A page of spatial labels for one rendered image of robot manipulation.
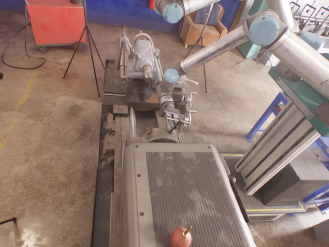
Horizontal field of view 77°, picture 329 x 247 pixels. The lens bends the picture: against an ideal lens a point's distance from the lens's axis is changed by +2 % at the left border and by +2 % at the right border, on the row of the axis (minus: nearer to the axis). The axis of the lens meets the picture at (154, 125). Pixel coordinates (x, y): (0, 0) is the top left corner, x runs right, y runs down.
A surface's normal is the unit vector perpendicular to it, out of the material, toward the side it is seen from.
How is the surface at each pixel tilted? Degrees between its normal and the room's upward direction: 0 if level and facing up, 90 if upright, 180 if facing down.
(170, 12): 92
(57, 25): 90
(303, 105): 90
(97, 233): 0
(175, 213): 0
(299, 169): 0
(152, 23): 90
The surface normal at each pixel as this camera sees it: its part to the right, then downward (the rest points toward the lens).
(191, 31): 0.12, 0.73
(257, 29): -0.53, 0.51
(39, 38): 0.45, 0.69
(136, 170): 0.18, -0.68
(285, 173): -0.98, -0.05
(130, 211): -0.57, -0.51
